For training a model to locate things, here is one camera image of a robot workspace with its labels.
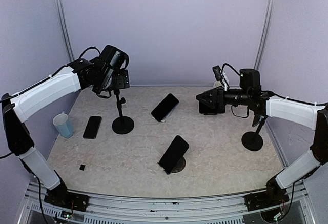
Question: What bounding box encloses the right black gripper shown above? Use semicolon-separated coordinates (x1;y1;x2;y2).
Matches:
196;85;251;109

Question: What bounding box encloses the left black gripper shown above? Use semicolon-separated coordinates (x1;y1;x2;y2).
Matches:
93;69;130;92

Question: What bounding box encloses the black tall stand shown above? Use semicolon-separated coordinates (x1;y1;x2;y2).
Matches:
112;90;134;135
241;118;265;152

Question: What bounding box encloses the silver folding phone stand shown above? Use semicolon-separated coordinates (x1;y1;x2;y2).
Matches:
160;103;179;123

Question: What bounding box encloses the black phone from tall stand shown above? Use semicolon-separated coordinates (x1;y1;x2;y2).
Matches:
83;116;102;139

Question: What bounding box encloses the black round base phone stand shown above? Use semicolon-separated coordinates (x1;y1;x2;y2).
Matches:
158;157;186;175

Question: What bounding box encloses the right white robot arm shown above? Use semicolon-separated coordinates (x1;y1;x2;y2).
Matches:
196;66;327;206

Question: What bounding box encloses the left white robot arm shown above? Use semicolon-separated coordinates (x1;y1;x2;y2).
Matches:
1;45;129;206

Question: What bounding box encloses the black phone landscape back right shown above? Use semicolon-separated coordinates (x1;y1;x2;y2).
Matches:
199;104;226;115

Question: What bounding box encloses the phone on right tall stand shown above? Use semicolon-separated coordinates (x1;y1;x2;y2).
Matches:
252;114;262;127

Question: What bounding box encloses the white cup back right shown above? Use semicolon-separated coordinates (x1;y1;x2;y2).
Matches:
213;81;224;88

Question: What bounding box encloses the light blue cup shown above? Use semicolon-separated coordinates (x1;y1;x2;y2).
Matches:
52;112;74;139

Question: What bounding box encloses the small black clip piece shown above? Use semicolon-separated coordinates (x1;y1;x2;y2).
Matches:
79;165;86;171

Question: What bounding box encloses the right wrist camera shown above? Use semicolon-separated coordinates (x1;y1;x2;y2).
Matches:
212;65;230;91

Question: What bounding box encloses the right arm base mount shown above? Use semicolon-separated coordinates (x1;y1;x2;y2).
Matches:
244;191;290;211

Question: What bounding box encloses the left aluminium corner post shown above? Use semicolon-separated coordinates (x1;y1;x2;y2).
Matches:
55;0;75;62

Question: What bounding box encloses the aluminium corner post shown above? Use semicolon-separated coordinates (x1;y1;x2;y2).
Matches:
254;0;275;70
55;0;75;62

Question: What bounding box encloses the aluminium front rail frame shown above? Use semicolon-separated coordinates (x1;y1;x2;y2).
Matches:
15;183;317;223

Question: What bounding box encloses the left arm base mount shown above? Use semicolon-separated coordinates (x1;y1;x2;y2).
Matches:
44;192;90;212

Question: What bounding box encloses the right aluminium corner post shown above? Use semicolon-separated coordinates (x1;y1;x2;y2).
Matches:
254;0;275;70

